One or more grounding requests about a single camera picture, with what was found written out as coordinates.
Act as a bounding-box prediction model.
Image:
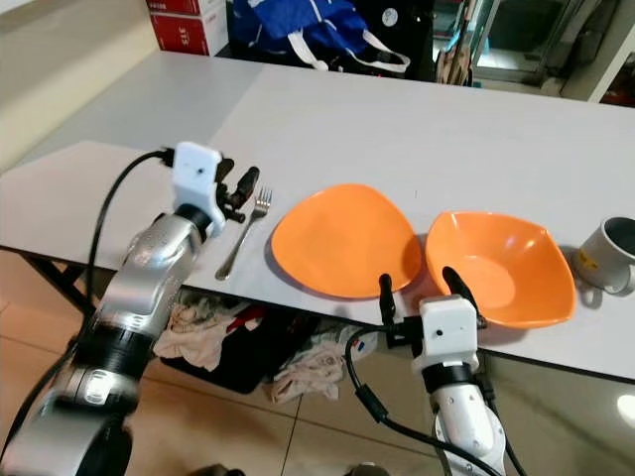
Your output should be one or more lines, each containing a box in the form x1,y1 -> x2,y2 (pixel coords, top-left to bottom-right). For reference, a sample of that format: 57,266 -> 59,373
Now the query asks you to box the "silver metal fork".
215,187 -> 274,282

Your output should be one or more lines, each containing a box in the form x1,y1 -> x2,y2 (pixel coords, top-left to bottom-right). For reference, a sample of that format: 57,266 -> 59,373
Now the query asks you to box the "orange plastic bowl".
425,210 -> 577,330

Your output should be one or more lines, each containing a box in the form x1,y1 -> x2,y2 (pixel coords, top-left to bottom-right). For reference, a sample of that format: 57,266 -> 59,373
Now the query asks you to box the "orange plastic plate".
270,183 -> 424,300

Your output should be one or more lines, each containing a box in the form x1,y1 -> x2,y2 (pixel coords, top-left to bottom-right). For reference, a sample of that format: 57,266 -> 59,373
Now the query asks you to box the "beige crumpled cloth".
272,337 -> 350,404

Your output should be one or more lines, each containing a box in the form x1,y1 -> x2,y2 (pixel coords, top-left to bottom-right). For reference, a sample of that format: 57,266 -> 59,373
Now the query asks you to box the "white pink crumpled cloth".
154,296 -> 241,374

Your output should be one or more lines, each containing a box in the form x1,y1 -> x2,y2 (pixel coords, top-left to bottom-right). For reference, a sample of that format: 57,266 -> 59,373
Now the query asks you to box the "black basket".
174,291 -> 350,394

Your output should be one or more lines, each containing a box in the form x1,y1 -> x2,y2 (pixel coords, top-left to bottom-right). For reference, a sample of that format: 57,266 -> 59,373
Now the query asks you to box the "red cardboard box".
149,0 -> 225,17
152,10 -> 229,57

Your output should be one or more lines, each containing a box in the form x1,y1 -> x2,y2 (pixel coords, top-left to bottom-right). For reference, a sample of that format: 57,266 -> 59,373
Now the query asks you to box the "grey mug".
572,216 -> 635,295

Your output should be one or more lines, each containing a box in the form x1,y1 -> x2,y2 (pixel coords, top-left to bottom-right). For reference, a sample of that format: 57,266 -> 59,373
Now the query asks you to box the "dark metal table leg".
15,250 -> 112,340

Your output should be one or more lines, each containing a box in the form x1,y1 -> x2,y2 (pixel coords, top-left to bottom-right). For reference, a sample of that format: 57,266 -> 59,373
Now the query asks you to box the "metal framed glass door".
468,0 -> 601,86

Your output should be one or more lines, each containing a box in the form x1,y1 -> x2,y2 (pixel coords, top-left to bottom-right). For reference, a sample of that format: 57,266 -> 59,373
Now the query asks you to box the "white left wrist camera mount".
173,141 -> 225,235

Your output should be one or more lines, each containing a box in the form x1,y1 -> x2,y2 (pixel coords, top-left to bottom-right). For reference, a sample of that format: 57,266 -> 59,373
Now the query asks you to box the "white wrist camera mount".
419,295 -> 481,369
173,141 -> 225,235

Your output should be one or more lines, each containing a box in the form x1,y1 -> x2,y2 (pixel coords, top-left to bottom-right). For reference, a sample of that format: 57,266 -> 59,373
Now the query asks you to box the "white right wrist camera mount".
419,295 -> 481,369

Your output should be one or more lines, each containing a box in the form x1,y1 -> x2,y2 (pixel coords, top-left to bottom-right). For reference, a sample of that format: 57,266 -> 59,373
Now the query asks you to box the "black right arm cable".
345,332 -> 499,476

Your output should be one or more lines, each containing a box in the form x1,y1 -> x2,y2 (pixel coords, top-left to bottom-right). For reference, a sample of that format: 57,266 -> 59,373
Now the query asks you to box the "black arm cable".
86,149 -> 176,310
345,332 -> 499,476

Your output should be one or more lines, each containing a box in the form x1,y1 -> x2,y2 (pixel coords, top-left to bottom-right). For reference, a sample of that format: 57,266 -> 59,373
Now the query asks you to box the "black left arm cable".
86,149 -> 176,310

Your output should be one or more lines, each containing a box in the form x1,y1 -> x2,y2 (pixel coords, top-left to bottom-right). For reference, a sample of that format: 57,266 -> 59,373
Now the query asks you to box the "blue bag with white straps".
226,0 -> 413,73

